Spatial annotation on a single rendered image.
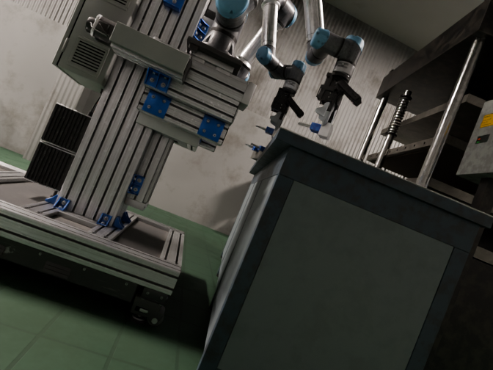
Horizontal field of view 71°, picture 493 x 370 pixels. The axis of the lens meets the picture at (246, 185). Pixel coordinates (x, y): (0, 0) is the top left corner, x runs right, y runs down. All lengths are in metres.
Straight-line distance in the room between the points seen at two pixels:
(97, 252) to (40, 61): 3.83
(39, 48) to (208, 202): 2.68
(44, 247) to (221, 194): 3.32
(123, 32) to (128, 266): 0.80
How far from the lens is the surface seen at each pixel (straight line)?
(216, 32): 1.48
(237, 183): 4.49
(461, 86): 2.18
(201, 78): 1.41
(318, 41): 1.42
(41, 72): 4.91
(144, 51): 1.31
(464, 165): 2.00
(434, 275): 1.22
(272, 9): 1.94
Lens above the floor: 0.58
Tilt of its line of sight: 2 degrees up
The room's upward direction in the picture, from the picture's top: 23 degrees clockwise
